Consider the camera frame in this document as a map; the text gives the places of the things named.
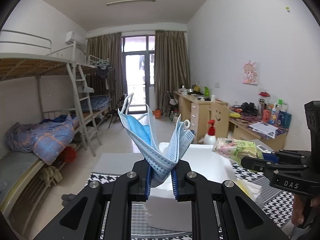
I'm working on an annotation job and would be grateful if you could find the green plastic snack bag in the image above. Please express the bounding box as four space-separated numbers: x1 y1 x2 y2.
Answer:
212 138 263 164

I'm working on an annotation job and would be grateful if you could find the blue surgical face mask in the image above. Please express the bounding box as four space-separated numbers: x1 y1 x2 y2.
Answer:
118 93 195 187

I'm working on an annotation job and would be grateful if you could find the person's right hand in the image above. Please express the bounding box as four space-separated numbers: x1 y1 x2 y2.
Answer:
291 194 305 226

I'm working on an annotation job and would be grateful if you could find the white air-conditioner remote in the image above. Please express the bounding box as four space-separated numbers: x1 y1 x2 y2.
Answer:
257 145 272 153

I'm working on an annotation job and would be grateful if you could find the near wooden desk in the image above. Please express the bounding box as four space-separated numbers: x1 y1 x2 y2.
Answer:
229 107 289 151

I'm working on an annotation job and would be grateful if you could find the wooden desk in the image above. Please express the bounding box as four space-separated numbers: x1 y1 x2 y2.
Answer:
229 107 289 151
173 89 229 140

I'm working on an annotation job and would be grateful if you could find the white tissue sheet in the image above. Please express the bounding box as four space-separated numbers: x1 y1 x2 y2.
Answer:
248 181 264 209

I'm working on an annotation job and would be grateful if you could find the white foam box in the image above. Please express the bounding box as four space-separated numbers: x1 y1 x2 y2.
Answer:
143 142 237 233

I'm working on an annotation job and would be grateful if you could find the printed paper sheet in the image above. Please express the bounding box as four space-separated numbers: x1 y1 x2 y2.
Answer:
249 122 277 139

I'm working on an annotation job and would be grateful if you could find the red-capped white pump bottle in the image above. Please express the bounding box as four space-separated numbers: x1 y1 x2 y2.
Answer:
203 120 216 145

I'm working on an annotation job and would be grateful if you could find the wooden smiley chair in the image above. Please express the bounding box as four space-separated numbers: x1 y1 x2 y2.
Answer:
197 101 229 142

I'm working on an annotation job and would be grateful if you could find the orange bag on floor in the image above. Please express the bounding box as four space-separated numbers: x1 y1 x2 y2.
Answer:
153 109 161 119

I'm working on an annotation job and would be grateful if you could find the far wooden desk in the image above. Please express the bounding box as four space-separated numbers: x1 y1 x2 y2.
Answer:
173 89 229 140

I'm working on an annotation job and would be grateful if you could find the black folding chair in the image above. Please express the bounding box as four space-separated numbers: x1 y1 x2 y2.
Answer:
108 94 127 128

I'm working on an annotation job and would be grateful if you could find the far blue bedding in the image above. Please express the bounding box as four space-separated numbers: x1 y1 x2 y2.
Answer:
80 95 111 112

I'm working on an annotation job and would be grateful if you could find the white bunk ladder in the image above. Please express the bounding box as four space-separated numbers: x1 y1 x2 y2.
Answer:
66 40 101 157

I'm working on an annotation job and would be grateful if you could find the blue plaid quilt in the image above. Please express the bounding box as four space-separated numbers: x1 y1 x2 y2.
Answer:
4 115 79 165

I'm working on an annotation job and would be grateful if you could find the right brown curtain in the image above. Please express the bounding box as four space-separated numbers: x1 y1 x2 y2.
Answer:
154 30 190 111

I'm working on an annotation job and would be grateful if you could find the brown curtain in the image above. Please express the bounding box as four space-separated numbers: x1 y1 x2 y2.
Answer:
87 33 124 109
154 30 190 111

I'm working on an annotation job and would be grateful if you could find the metal bunk bed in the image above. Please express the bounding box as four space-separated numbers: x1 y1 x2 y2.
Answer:
0 29 112 218

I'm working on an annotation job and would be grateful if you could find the left brown curtain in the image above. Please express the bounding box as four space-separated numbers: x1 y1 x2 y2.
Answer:
87 33 124 109

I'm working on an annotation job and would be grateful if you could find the glass balcony door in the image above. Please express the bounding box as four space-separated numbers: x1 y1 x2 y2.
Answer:
122 35 156 114

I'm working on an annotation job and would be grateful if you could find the ceiling tube light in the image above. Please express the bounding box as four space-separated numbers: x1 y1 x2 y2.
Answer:
106 0 156 7

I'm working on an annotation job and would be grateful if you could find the anime wall poster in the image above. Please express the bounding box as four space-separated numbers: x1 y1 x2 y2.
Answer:
242 61 258 85

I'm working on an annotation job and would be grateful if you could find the wall air conditioner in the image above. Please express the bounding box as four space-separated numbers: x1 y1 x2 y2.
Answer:
65 31 86 48

